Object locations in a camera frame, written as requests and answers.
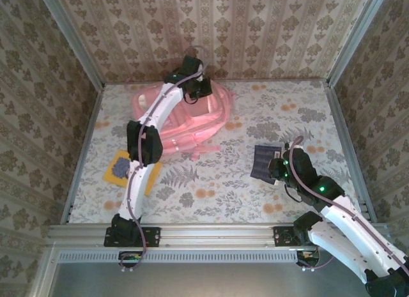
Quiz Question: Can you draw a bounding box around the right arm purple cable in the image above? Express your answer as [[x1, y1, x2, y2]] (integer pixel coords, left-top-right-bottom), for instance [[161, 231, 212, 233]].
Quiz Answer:
[[283, 135, 409, 274]]

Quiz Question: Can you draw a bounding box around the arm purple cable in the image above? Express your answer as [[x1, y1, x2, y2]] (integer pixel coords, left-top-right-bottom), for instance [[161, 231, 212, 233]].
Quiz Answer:
[[283, 135, 409, 274], [120, 45, 210, 274]]

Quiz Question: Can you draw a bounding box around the right aluminium corner post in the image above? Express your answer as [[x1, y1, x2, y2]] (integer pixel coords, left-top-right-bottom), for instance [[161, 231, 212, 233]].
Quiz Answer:
[[325, 0, 389, 88]]

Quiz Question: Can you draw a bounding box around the left aluminium table side rail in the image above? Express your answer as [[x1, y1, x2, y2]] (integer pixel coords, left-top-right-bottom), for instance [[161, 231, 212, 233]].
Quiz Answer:
[[60, 84, 106, 224]]

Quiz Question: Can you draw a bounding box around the pink student backpack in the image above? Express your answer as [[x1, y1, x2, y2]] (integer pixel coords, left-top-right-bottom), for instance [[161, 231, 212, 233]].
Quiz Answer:
[[126, 79, 236, 163]]

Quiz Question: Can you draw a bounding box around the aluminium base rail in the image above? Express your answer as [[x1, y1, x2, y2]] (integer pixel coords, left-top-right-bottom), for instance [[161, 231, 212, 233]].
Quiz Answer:
[[47, 222, 392, 247]]

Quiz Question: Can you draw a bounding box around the yellow cartoon cover book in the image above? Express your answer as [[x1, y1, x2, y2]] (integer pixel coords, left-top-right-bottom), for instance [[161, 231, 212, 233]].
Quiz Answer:
[[102, 149, 162, 196]]

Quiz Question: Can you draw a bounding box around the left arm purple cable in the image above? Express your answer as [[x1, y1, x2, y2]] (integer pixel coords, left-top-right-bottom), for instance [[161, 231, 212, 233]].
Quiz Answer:
[[120, 45, 210, 274]]

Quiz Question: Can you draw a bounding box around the grey metal sheet panel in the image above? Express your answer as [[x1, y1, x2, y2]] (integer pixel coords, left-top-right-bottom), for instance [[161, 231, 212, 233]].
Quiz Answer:
[[47, 247, 371, 297]]

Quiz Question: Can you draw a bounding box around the left aluminium corner post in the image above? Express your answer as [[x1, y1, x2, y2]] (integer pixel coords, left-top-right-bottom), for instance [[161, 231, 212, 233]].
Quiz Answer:
[[37, 0, 107, 89]]

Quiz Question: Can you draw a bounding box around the thin navy QR code book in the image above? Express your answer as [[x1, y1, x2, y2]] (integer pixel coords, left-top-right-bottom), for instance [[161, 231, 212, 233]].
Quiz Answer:
[[250, 143, 285, 185]]

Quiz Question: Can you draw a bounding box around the grey slotted cable duct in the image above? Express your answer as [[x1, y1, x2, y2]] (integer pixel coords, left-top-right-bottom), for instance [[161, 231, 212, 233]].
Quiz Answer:
[[59, 250, 301, 263]]

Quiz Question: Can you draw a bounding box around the aluminium corner post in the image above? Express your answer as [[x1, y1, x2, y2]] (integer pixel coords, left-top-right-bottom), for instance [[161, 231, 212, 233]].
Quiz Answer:
[[325, 0, 389, 88], [37, 0, 107, 89]]

